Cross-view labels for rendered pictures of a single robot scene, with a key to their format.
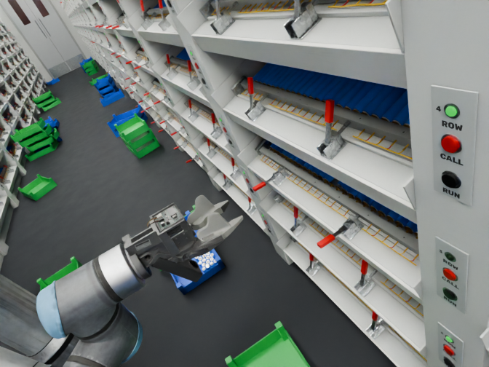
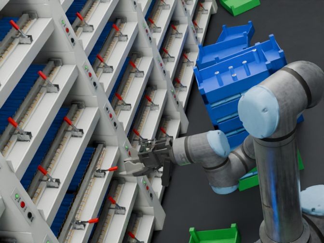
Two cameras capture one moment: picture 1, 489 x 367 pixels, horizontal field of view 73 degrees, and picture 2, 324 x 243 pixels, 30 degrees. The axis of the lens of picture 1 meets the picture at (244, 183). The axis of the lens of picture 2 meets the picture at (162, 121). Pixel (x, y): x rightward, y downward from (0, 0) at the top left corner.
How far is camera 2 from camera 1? 2.29 m
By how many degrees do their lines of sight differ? 106
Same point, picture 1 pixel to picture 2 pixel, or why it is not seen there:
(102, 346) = not seen: hidden behind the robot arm
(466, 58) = (80, 56)
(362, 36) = (65, 74)
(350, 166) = (85, 126)
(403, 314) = (124, 195)
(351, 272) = (116, 221)
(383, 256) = (107, 160)
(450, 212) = (99, 94)
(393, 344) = (141, 236)
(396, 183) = (89, 113)
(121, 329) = not seen: hidden behind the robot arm
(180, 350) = not seen: outside the picture
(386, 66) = (75, 72)
